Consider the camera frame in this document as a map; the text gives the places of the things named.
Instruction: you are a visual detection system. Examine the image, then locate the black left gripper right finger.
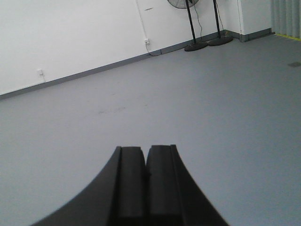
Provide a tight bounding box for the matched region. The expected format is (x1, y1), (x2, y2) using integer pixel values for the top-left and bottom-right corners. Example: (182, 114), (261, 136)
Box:
(146, 145), (228, 226)

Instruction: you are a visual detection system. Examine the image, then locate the white wall conduit pipe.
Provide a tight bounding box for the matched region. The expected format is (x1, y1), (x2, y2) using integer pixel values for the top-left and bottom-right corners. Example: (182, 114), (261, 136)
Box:
(134, 0), (148, 39)

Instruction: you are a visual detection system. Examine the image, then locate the grey curtain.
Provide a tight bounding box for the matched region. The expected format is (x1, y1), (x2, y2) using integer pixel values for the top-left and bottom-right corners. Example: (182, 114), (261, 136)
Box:
(271, 0), (301, 40)

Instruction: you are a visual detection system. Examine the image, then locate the black fan stand right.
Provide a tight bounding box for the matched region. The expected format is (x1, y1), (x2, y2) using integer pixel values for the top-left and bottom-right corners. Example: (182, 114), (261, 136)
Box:
(208, 0), (233, 46)

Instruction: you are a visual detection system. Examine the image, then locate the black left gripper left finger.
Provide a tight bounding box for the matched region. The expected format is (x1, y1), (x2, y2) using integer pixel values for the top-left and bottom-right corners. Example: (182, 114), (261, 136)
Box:
(35, 146), (146, 226)

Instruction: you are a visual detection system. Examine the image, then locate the white wall socket upper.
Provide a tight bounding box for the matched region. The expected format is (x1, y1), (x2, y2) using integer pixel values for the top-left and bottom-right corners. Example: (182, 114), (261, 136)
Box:
(144, 38), (150, 45)

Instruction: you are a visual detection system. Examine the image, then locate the white wall socket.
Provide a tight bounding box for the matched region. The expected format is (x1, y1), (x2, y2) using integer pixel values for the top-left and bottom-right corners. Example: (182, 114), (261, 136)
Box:
(37, 69), (44, 76)
(144, 38), (150, 45)

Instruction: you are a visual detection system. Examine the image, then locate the black standing fan with head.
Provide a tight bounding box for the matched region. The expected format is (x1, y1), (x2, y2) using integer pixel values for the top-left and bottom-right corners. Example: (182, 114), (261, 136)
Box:
(168, 0), (208, 52)

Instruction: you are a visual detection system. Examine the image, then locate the white wall socket lower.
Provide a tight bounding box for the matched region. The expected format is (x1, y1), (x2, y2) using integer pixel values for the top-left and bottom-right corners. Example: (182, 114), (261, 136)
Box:
(37, 69), (44, 76)

